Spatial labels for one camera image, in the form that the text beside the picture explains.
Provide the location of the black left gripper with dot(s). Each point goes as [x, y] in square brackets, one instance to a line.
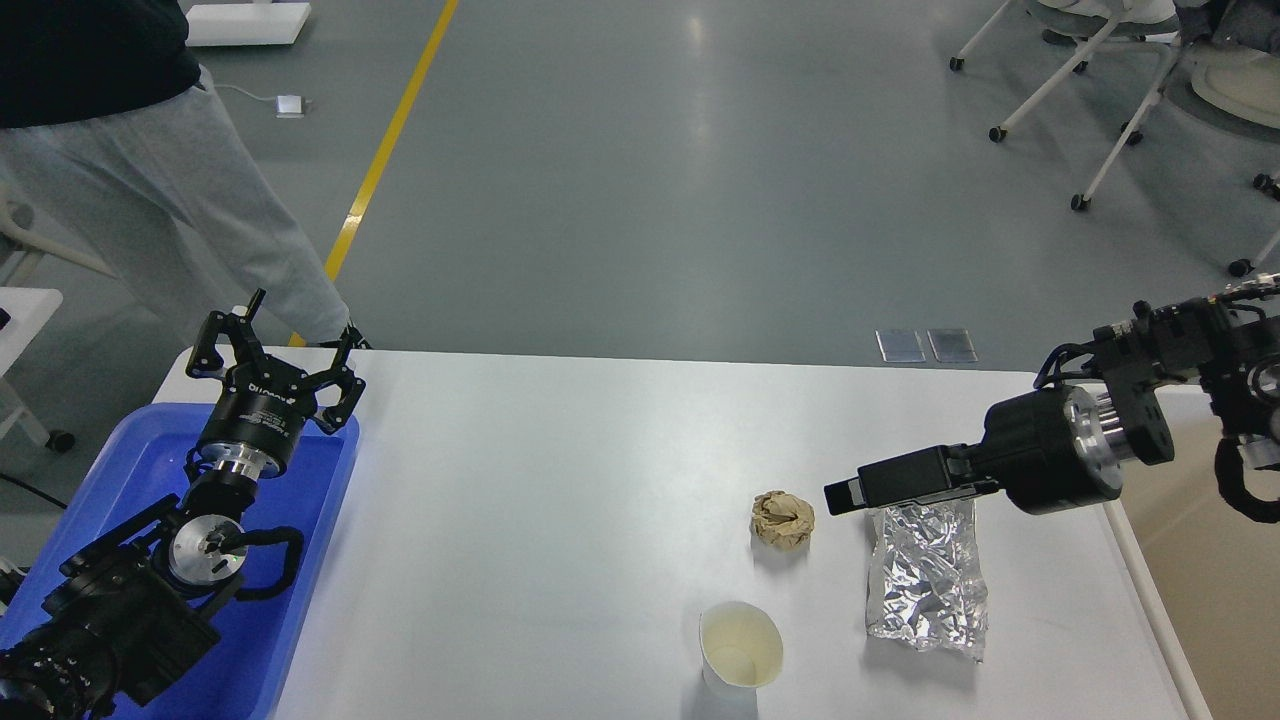
[252, 415]

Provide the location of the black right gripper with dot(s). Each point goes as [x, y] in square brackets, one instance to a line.
[1046, 450]

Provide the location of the white paper cup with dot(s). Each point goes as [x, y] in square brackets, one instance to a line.
[741, 648]

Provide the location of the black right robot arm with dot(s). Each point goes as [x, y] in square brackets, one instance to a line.
[1225, 342]

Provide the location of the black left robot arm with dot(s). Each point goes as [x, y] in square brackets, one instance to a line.
[134, 612]

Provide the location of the silver foil bag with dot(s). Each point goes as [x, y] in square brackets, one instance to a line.
[925, 586]

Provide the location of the crumpled brown paper ball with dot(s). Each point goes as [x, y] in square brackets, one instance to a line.
[781, 520]

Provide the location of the left metal floor plate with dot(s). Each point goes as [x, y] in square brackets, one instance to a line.
[900, 346]

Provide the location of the metal floor plate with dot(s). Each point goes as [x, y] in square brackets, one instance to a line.
[952, 345]
[900, 346]

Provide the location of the right metal floor plate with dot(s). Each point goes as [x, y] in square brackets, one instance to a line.
[952, 345]

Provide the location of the white side table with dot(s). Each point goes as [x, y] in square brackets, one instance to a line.
[28, 311]

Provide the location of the white power adapter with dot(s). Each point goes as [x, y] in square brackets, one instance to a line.
[284, 106]

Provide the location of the white chair base left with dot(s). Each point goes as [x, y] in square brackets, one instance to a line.
[24, 249]

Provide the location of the person in grey trousers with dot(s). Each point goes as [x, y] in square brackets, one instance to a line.
[113, 127]

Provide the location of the beige plastic bin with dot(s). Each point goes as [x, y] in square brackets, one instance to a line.
[1206, 577]

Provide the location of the white flat board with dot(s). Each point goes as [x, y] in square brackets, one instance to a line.
[259, 23]

